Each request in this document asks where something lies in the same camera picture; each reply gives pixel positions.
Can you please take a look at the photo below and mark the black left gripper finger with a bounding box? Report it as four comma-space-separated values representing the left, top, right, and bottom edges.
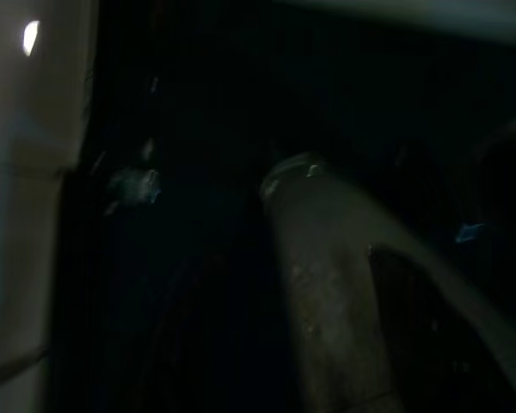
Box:
260, 152, 516, 413

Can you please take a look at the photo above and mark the black rubbish bin bag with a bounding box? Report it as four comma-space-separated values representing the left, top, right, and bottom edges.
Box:
46, 0, 516, 413

